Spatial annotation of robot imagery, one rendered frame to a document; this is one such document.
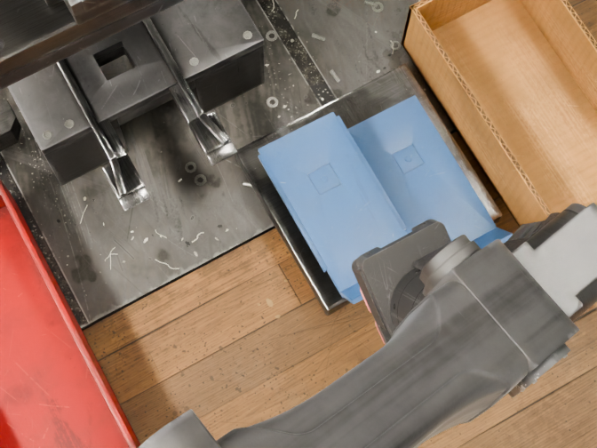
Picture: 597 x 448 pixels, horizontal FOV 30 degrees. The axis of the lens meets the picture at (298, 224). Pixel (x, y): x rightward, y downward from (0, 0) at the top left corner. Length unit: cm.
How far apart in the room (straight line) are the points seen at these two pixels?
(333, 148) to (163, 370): 23
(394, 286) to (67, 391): 30
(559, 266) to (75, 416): 43
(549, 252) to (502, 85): 36
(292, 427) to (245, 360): 43
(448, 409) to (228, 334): 41
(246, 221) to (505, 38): 29
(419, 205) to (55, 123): 30
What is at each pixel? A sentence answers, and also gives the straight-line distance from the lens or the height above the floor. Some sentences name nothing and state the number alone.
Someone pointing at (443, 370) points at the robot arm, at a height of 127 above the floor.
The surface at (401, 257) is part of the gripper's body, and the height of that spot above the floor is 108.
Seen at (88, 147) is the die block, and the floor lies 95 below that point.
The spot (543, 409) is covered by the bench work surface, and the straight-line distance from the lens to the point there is 94.
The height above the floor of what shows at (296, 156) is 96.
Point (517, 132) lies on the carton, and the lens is 99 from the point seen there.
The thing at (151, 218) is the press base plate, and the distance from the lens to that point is 96.
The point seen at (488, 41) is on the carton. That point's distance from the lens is 103.
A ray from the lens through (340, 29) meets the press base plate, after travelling 102.
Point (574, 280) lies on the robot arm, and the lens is 67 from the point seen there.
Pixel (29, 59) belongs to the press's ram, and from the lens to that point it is 77.
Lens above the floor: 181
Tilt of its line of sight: 73 degrees down
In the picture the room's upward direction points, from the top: 3 degrees clockwise
